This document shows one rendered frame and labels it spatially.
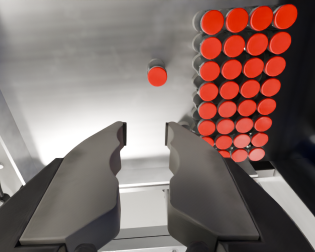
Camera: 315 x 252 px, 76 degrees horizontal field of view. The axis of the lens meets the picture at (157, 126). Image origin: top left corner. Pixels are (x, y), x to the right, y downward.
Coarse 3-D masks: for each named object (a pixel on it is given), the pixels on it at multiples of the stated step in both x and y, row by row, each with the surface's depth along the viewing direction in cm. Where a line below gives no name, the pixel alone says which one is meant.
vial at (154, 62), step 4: (152, 60) 23; (156, 60) 23; (160, 60) 24; (148, 64) 23; (152, 64) 22; (156, 64) 21; (160, 64) 22; (164, 64) 24; (148, 68) 22; (164, 68) 22
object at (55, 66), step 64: (0, 0) 21; (64, 0) 21; (128, 0) 21; (192, 0) 22; (256, 0) 22; (0, 64) 24; (64, 64) 24; (128, 64) 25; (0, 128) 25; (64, 128) 29; (128, 128) 29
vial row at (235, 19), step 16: (224, 16) 19; (240, 16) 18; (224, 32) 21; (224, 48) 20; (240, 48) 20; (224, 64) 20; (240, 64) 21; (224, 80) 22; (224, 96) 22; (224, 112) 23; (224, 128) 24; (224, 144) 25
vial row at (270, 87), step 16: (288, 16) 19; (272, 32) 20; (272, 48) 20; (272, 64) 21; (272, 80) 21; (256, 96) 24; (256, 112) 25; (256, 128) 24; (256, 144) 25; (256, 160) 27
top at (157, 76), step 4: (152, 68) 20; (156, 68) 20; (160, 68) 20; (148, 72) 21; (152, 72) 21; (156, 72) 21; (160, 72) 21; (164, 72) 21; (148, 76) 21; (152, 76) 21; (156, 76) 21; (160, 76) 21; (164, 76) 21; (148, 80) 21; (152, 80) 21; (156, 80) 21; (160, 80) 21; (164, 80) 21; (152, 84) 21; (156, 84) 21; (160, 84) 21
